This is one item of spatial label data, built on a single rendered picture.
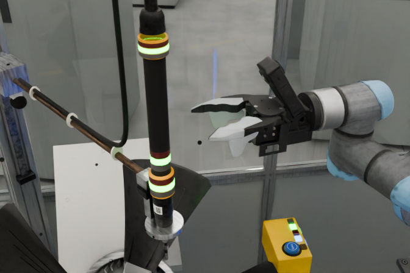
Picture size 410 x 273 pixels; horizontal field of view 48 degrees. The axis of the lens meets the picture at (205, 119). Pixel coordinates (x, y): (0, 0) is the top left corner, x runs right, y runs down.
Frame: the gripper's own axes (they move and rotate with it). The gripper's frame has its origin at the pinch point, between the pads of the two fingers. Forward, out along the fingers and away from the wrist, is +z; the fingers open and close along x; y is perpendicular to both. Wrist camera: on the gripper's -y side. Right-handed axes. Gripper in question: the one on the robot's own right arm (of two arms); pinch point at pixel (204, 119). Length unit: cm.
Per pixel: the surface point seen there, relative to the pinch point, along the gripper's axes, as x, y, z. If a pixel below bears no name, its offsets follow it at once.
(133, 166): 6.5, 11.5, 11.4
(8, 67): 52, 9, 33
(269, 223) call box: 29, 59, -31
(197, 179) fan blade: 12.5, 22.5, -2.8
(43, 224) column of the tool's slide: 64, 71, 35
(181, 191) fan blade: 12.4, 24.8, 1.0
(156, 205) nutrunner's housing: -1.2, 14.8, 9.2
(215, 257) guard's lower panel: 65, 109, -27
